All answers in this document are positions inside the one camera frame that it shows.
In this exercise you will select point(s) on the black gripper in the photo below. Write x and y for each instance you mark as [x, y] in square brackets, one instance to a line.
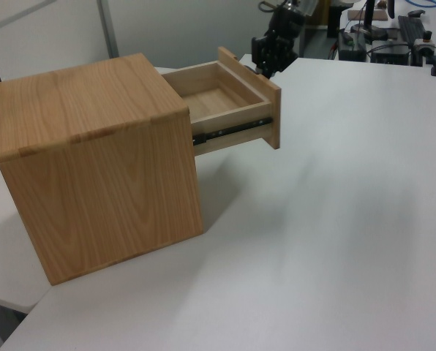
[276, 44]

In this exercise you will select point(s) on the light wooden drawer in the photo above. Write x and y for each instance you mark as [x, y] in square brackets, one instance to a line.
[232, 98]

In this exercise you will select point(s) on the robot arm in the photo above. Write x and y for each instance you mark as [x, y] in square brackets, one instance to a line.
[291, 4]

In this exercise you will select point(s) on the wooden drawer cabinet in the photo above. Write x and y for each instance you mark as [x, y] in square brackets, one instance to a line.
[93, 175]

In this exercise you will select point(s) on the black device with green part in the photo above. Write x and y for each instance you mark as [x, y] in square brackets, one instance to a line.
[352, 45]

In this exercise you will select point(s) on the black monitor stand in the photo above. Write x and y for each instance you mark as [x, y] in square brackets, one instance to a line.
[368, 25]

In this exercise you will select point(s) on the black electronics box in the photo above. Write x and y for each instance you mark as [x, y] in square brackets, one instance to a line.
[390, 52]

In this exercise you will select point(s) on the black keyboard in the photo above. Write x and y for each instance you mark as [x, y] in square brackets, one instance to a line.
[411, 28]

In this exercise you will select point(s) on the black computer mouse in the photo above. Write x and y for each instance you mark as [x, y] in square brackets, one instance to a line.
[415, 13]

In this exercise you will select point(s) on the emergency stop button box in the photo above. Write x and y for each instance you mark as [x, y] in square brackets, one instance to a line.
[424, 43]

